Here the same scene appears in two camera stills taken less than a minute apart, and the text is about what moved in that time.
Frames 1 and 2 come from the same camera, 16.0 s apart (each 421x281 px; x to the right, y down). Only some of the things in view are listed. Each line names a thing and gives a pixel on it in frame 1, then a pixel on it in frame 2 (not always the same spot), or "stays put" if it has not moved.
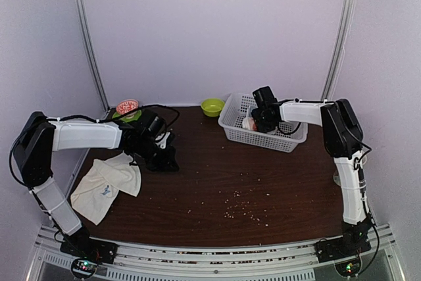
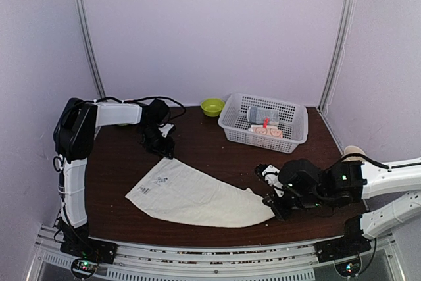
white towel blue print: x=95 y=194 -> x=174 y=191
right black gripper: x=255 y=112 -> x=282 y=212
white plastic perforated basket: x=237 y=106 stays put
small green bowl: x=212 y=107 stays put
